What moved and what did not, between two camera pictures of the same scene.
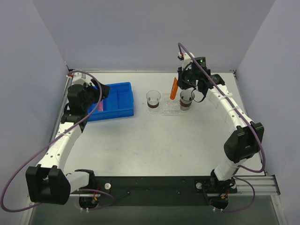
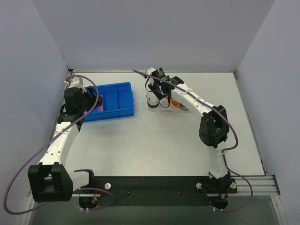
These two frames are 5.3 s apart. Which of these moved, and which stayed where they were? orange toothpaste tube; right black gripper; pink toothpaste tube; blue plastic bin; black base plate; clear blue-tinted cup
Moved: right black gripper; orange toothpaste tube
Stayed: pink toothpaste tube; black base plate; clear blue-tinted cup; blue plastic bin
